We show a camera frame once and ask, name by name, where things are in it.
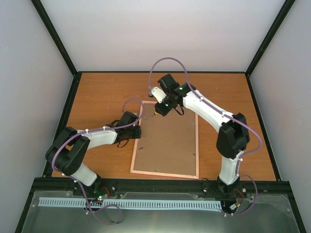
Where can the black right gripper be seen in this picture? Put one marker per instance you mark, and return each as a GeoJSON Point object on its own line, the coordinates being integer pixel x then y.
{"type": "Point", "coordinates": [162, 111]}

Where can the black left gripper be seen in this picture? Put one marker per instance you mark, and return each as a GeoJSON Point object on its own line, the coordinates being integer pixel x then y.
{"type": "Point", "coordinates": [137, 135]}

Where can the pink wooden picture frame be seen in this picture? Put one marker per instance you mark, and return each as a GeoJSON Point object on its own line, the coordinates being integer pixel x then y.
{"type": "Point", "coordinates": [168, 145]}

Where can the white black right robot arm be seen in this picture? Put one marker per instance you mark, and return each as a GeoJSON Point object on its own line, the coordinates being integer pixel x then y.
{"type": "Point", "coordinates": [233, 135]}

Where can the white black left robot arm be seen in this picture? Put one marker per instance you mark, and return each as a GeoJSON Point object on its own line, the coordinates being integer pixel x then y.
{"type": "Point", "coordinates": [67, 152]}

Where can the clear acrylic front panel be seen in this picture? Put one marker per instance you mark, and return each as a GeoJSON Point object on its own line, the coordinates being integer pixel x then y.
{"type": "Point", "coordinates": [253, 214]}

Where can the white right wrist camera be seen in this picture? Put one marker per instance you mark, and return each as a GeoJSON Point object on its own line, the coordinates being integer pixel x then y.
{"type": "Point", "coordinates": [158, 94]}

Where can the light blue slotted cable duct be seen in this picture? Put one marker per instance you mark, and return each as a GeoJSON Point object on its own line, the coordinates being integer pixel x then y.
{"type": "Point", "coordinates": [206, 205]}

